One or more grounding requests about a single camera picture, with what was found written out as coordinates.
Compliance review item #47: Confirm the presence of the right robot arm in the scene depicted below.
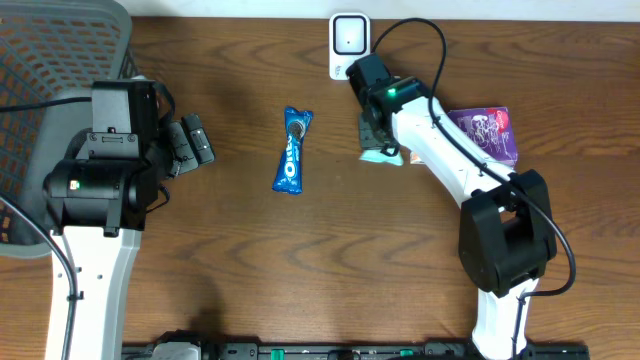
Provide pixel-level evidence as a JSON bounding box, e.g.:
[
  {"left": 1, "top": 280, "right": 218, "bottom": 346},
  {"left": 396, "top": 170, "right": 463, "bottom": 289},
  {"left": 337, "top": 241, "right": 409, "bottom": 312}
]
[{"left": 349, "top": 75, "right": 557, "bottom": 359}]

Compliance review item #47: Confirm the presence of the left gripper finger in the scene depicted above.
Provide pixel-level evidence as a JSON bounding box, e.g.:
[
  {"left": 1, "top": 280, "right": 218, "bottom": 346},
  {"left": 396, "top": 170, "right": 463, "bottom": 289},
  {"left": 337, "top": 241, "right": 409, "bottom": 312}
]
[
  {"left": 181, "top": 113, "right": 215, "bottom": 168},
  {"left": 168, "top": 122, "right": 198, "bottom": 175}
]

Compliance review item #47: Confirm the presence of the small orange box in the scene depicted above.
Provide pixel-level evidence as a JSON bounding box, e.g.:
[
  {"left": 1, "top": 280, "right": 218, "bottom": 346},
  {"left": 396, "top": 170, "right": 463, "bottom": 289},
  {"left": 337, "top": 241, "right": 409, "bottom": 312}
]
[{"left": 410, "top": 152, "right": 424, "bottom": 165}]

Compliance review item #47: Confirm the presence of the red purple snack packet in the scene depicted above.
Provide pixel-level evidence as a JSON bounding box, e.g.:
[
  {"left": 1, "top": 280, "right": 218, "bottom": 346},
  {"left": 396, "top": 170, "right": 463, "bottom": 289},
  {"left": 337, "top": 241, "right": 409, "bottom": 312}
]
[{"left": 447, "top": 107, "right": 519, "bottom": 168}]

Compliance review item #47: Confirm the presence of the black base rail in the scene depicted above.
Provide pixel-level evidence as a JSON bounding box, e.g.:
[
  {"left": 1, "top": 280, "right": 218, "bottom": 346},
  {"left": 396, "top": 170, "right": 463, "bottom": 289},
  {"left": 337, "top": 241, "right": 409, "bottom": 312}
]
[{"left": 122, "top": 341, "right": 591, "bottom": 360}]

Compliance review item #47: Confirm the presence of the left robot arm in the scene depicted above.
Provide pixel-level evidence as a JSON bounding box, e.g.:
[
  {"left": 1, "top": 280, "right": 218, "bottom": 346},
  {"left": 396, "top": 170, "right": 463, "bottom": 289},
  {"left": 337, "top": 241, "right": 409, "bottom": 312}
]
[{"left": 43, "top": 113, "right": 215, "bottom": 359}]

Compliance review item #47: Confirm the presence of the blue Oreo cookie packet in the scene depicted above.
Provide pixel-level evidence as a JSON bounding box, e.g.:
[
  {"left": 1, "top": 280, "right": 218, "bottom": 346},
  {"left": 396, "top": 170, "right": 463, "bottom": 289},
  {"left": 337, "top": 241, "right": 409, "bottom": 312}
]
[{"left": 272, "top": 107, "right": 313, "bottom": 195}]

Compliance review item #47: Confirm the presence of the grey plastic mesh basket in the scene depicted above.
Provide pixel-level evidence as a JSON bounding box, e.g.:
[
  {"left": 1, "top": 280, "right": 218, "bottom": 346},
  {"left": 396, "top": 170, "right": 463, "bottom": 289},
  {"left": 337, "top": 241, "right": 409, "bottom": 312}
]
[{"left": 0, "top": 0, "right": 141, "bottom": 260}]

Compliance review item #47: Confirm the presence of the right black cable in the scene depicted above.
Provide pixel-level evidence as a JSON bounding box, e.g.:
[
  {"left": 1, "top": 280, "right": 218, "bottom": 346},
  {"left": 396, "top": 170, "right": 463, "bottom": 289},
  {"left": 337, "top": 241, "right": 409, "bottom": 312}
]
[{"left": 369, "top": 17, "right": 578, "bottom": 360}]

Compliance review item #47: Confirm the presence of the black cable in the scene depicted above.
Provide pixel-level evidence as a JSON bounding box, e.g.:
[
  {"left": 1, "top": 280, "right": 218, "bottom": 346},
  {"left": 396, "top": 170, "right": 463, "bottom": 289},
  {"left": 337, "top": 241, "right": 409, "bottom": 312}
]
[
  {"left": 0, "top": 95, "right": 94, "bottom": 360},
  {"left": 369, "top": 17, "right": 578, "bottom": 360}
]

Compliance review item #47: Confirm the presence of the teal wet wipes packet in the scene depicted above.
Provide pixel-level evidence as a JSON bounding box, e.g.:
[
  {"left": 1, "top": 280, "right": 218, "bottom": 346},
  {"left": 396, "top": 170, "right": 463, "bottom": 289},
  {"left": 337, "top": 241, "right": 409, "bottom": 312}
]
[{"left": 360, "top": 149, "right": 404, "bottom": 166}]

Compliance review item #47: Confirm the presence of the left black cable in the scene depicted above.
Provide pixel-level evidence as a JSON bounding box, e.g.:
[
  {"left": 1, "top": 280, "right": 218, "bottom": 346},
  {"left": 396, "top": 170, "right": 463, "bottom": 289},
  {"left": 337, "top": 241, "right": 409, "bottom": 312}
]
[{"left": 0, "top": 95, "right": 94, "bottom": 360}]

